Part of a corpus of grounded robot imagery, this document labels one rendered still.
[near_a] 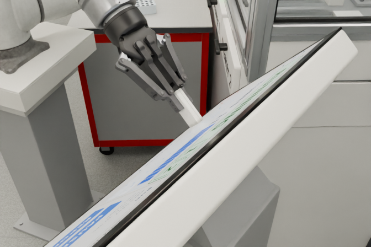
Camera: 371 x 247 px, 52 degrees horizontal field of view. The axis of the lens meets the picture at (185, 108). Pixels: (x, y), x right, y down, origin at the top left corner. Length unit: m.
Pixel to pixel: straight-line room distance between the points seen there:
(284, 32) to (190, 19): 0.79
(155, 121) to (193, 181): 1.50
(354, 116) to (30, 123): 0.96
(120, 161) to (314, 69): 1.60
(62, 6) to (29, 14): 0.10
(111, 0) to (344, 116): 0.66
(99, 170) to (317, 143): 1.22
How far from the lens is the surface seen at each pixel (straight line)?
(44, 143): 1.42
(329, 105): 1.01
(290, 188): 1.22
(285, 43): 0.88
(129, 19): 0.68
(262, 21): 0.84
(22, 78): 1.21
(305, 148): 1.10
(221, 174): 0.37
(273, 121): 0.44
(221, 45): 1.12
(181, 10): 1.68
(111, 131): 1.91
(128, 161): 2.02
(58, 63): 1.26
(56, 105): 1.41
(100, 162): 2.04
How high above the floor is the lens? 1.46
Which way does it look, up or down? 39 degrees down
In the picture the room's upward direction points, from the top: straight up
